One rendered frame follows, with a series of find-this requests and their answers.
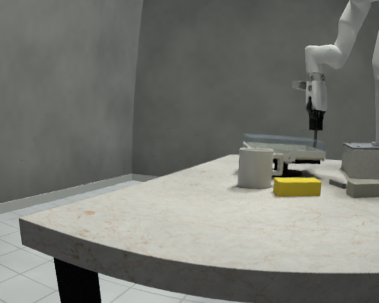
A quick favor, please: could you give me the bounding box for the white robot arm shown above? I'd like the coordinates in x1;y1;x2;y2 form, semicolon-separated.
292;0;379;146

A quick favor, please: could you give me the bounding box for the white mug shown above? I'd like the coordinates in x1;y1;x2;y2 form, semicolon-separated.
238;148;284;189

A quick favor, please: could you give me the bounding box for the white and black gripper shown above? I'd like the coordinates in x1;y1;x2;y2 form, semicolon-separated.
306;80;327;131

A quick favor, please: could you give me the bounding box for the yellow rectangular block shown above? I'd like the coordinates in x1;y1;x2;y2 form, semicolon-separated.
273;178;322;197

